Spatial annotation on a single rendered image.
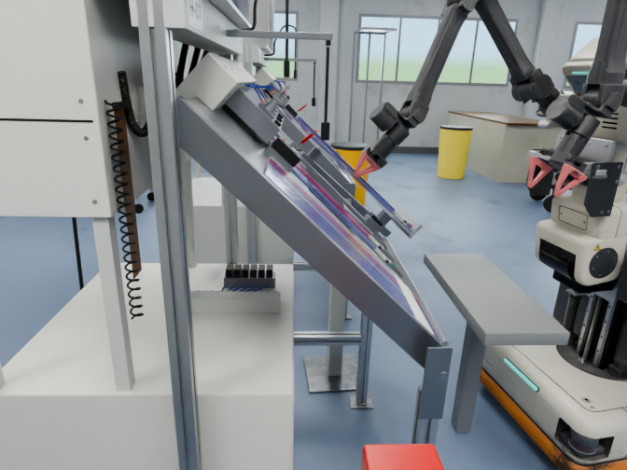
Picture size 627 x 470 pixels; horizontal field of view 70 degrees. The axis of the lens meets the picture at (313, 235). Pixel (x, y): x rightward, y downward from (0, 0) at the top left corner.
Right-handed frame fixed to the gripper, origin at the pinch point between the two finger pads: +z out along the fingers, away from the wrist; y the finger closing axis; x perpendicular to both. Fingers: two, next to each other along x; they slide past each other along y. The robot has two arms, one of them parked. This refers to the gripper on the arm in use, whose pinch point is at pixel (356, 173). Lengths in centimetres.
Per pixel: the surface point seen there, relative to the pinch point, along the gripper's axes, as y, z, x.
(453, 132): -461, -97, 166
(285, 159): 29.7, 7.6, -22.1
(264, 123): 28.4, 4.9, -31.6
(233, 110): 28.4, 7.7, -38.8
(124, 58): 45, 12, -59
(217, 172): 61, 13, -32
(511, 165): -446, -122, 250
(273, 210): 61, 11, -21
